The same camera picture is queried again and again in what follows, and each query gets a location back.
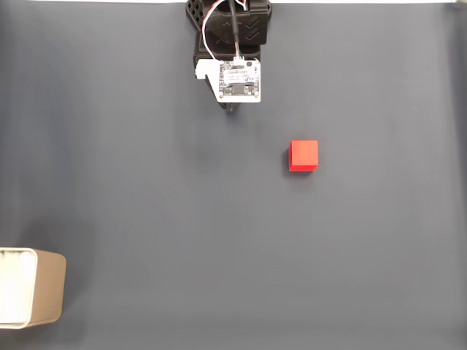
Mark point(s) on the red cube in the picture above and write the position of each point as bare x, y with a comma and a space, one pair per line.
303, 155

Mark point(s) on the beige box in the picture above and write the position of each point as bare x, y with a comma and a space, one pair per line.
47, 288

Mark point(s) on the white padding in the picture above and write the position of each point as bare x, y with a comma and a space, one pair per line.
16, 288

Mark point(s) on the white camera board mount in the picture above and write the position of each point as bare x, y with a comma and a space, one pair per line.
239, 80

